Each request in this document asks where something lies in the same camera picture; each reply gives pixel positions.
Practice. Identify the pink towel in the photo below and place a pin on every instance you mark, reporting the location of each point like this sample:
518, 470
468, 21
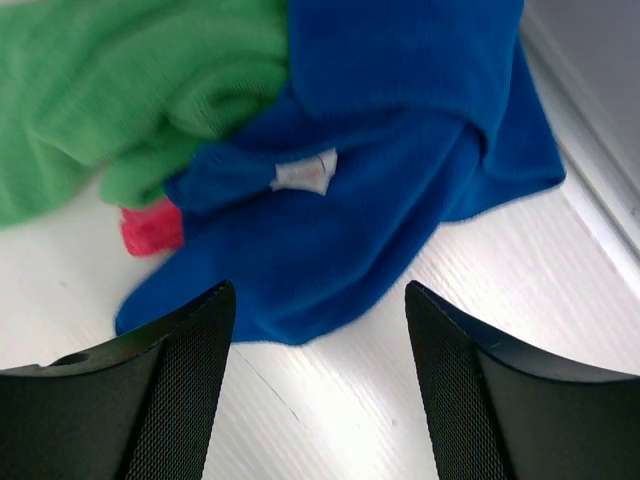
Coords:
152, 230

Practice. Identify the green towel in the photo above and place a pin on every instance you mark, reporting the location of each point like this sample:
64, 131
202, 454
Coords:
126, 90

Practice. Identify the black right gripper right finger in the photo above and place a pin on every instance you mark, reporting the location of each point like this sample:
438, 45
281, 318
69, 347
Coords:
500, 408

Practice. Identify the aluminium frame rail right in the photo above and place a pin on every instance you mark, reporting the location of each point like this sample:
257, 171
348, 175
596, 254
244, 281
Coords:
599, 189

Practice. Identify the blue towel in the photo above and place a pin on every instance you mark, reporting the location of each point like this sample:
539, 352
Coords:
398, 116

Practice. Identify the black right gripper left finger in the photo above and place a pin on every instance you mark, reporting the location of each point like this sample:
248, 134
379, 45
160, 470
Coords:
139, 406

